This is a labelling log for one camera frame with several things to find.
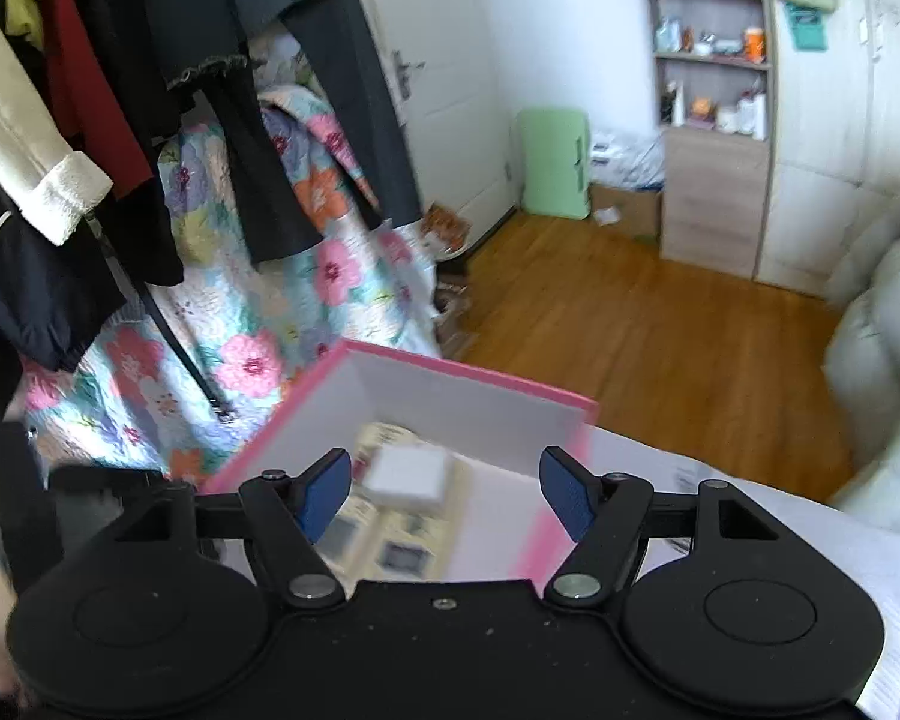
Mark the red garment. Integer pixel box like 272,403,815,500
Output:
41,0,156,202

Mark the pink cardboard box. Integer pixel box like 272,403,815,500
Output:
201,339,601,584

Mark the wooden bookshelf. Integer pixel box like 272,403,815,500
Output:
636,0,779,282

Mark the dark grey coat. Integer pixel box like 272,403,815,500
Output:
225,0,422,232

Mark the white printed cloth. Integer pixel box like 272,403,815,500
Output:
450,426,900,720

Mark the teal hanging pocket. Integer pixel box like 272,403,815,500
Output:
783,3,831,55

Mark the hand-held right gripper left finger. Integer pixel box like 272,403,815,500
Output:
112,448,353,611

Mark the grey puffer jacket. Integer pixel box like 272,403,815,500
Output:
823,171,900,527

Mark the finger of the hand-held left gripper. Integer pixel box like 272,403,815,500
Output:
48,466,167,502

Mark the black garment with frilled hem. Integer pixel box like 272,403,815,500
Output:
64,0,325,287

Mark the white door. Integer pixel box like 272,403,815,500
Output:
345,0,524,260

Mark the plastic bag of tissue packs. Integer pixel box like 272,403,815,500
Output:
588,129,666,193

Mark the square white power adapter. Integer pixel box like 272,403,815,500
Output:
365,445,452,512

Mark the cream coat with fleece cuff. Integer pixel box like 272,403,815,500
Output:
0,0,115,247

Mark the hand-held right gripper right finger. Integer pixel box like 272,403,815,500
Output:
538,445,782,610

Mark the light wooden wardrobe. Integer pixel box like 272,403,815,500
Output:
754,0,900,310

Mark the black belt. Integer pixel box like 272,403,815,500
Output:
136,279,235,426

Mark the floral quilt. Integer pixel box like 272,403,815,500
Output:
0,82,443,563

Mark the black jacket with white piping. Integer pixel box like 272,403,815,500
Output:
0,156,130,374

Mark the orange snack package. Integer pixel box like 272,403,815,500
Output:
418,201,475,257

